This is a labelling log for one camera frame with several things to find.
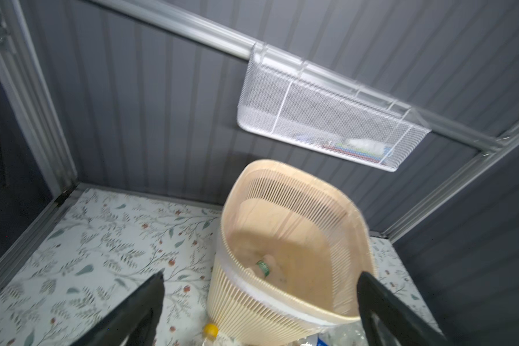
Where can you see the clear bottle green label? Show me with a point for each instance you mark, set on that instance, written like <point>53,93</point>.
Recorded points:
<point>267,269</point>

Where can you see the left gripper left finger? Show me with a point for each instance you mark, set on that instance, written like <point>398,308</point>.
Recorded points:
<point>132,322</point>

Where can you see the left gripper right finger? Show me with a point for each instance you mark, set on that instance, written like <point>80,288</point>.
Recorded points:
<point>377,305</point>

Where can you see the white wire mesh basket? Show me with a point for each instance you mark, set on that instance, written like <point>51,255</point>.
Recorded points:
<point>289,100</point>

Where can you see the white tube in basket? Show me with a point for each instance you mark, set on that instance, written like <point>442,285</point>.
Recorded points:
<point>366,146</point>

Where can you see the clear cola bottle yellow cap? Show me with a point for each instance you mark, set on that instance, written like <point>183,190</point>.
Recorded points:
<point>209,335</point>

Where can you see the clear bottle blue label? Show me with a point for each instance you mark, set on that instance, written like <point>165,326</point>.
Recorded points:
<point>346,335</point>

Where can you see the beige slatted plastic bin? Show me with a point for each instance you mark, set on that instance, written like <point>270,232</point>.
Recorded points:
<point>317,235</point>

